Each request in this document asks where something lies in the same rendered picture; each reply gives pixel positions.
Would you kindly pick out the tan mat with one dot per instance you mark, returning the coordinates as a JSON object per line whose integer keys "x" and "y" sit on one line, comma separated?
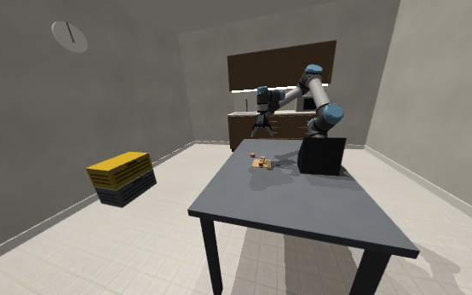
{"x": 267, "y": 163}

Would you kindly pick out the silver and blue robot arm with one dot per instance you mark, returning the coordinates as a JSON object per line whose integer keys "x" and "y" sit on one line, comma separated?
{"x": 328, "y": 113}

